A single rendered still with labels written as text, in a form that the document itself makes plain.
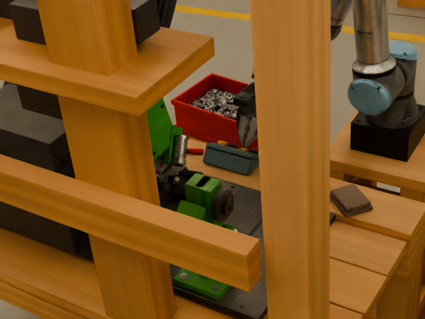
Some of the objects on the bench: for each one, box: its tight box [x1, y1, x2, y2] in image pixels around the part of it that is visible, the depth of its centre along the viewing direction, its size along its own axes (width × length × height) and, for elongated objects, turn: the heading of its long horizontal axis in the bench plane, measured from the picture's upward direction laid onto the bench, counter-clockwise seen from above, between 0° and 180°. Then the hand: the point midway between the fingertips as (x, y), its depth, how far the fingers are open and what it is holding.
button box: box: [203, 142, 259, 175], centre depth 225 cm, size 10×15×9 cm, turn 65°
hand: (244, 143), depth 225 cm, fingers closed
